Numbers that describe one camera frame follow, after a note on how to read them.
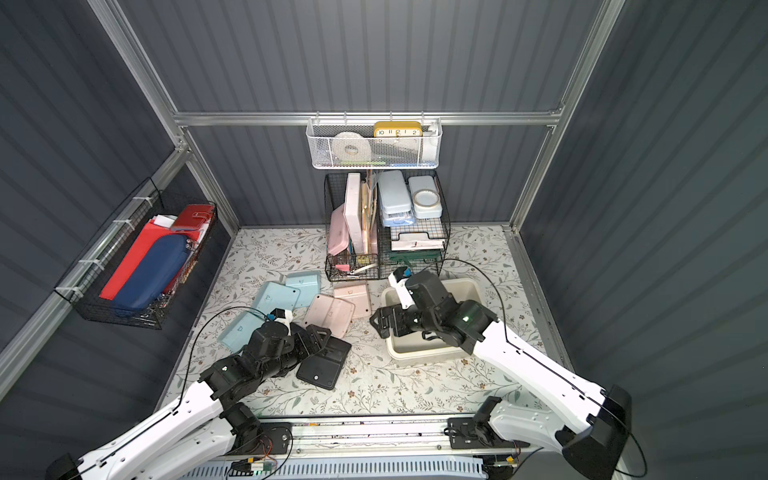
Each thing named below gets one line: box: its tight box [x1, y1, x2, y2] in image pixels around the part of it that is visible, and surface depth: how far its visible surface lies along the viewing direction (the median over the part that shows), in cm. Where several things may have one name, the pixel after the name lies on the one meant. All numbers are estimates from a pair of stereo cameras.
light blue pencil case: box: [378, 170, 415, 227], surface depth 95 cm
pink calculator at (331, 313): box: [303, 294, 356, 339], surface depth 95 cm
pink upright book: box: [343, 172, 364, 255], surface depth 96 cm
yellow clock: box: [373, 121, 423, 138], surface depth 90 cm
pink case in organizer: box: [328, 202, 349, 256], surface depth 104 cm
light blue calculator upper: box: [285, 270, 321, 309], surface depth 103 cm
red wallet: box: [172, 204, 215, 231], surface depth 82 cm
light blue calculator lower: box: [217, 311, 268, 353], surface depth 91 cm
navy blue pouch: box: [113, 234, 190, 311], surface depth 70 cm
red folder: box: [99, 219, 193, 301], surface depth 74 cm
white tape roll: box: [332, 131, 372, 162], surface depth 86 cm
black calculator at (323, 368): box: [296, 336, 352, 390], surface depth 85 cm
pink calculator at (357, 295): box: [333, 284, 372, 318], surface depth 100 cm
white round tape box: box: [408, 175, 443, 219], surface depth 98 cm
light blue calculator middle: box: [252, 281, 301, 315], surface depth 100 cm
